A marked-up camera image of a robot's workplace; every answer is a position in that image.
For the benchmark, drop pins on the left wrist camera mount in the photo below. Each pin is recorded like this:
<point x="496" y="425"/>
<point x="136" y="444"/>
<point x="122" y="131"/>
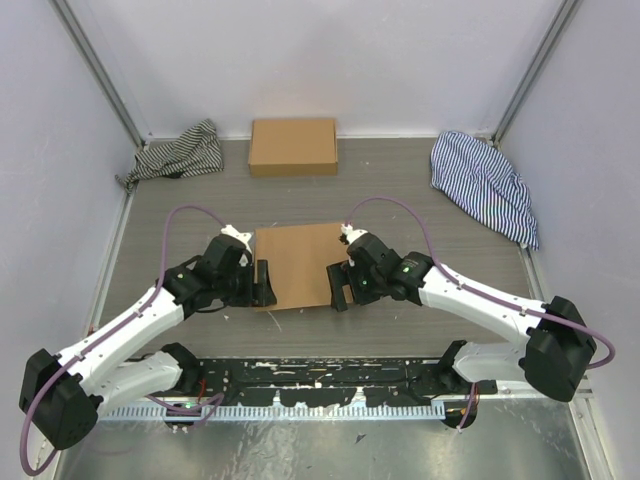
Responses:
<point x="244" y="237"/>

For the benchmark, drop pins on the aluminium front rail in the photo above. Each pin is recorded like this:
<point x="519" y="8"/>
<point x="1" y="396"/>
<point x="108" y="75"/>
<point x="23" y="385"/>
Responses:
<point x="552" y="377"/>

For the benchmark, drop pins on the grey striped cloth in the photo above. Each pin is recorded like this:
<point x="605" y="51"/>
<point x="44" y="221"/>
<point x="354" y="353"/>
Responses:
<point x="197" y="151"/>

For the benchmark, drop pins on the blue white striped cloth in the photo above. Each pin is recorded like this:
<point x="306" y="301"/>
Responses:
<point x="482" y="182"/>

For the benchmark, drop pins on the left aluminium corner post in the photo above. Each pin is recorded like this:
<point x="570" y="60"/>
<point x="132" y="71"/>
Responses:
<point x="83" y="44"/>

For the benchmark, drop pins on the right aluminium corner post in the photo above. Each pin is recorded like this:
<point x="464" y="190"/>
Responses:
<point x="543" y="53"/>

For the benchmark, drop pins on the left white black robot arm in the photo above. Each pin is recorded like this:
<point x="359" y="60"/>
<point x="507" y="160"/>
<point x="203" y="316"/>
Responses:
<point x="65" y="394"/>

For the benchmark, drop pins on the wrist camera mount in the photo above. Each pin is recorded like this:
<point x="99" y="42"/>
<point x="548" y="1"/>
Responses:
<point x="349" y="234"/>
<point x="244" y="237"/>

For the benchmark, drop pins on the slotted cable duct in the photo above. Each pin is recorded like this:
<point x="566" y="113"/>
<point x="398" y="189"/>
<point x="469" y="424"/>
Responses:
<point x="149" y="411"/>

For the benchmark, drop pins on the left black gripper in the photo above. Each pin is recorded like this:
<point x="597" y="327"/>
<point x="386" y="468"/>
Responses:
<point x="263" y="293"/>

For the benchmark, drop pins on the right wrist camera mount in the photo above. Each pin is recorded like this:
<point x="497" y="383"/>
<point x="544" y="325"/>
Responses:
<point x="349" y="234"/>

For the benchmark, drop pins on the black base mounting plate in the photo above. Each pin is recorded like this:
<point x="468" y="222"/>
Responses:
<point x="323" y="382"/>

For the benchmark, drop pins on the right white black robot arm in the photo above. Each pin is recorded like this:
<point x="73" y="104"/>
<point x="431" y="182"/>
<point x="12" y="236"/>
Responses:
<point x="543" y="344"/>

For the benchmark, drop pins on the folded cardboard box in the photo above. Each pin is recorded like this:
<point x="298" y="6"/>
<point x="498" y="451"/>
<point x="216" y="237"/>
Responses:
<point x="293" y="147"/>

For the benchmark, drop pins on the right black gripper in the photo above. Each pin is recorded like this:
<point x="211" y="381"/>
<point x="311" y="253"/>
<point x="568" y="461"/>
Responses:
<point x="339" y="276"/>

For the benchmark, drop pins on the aluminium corner post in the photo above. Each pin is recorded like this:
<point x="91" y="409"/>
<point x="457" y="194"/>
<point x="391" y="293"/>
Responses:
<point x="543" y="53"/>
<point x="83" y="44"/>

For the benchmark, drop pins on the cardboard box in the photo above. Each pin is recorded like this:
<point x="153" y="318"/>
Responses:
<point x="297" y="259"/>
<point x="293" y="147"/>

